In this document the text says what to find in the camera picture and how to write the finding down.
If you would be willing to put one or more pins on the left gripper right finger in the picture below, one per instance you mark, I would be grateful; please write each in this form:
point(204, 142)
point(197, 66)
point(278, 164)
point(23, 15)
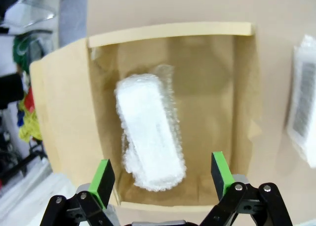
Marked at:
point(222, 176)

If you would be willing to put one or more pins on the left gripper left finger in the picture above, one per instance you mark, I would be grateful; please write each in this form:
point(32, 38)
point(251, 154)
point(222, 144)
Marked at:
point(102, 184)

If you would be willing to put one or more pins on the bubble-wrapped white clock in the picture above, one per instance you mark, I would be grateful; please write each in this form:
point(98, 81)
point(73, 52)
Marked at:
point(304, 100)
point(148, 127)

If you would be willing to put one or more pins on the white ribbed floor platform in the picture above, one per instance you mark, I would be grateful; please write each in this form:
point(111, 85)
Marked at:
point(29, 201)

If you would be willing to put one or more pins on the black clothes rack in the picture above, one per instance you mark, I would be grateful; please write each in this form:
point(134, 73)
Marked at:
point(22, 165)

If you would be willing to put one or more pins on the yellow cloth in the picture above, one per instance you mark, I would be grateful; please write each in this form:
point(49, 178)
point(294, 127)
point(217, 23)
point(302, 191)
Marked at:
point(30, 127)

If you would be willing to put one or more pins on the brown cardboard box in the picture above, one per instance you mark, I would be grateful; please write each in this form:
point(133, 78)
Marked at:
point(61, 100)

